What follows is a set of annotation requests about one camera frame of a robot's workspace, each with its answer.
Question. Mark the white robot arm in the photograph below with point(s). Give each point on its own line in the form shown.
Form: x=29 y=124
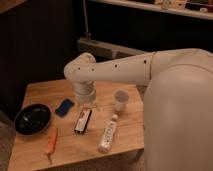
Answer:
x=178 y=102

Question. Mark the wall shelf with items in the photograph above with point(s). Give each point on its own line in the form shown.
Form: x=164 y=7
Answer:
x=164 y=8

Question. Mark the orange carrot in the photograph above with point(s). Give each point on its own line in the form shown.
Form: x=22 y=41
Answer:
x=51 y=144

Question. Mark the white plastic bottle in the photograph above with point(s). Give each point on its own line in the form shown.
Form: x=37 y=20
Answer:
x=108 y=134

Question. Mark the grey baseboard heater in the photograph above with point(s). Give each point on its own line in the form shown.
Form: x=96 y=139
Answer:
x=107 y=50

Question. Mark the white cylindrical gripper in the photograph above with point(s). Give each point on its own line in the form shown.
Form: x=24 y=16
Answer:
x=85 y=92

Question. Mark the black ceramic bowl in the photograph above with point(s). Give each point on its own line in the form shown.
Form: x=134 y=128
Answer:
x=32 y=119

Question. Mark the blue rectangular sponge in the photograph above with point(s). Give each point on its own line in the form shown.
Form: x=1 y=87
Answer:
x=64 y=107

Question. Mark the wooden table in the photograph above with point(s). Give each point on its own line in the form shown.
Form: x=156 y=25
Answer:
x=28 y=153

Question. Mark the white ceramic cup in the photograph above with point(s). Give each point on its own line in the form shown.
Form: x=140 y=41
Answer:
x=121 y=98

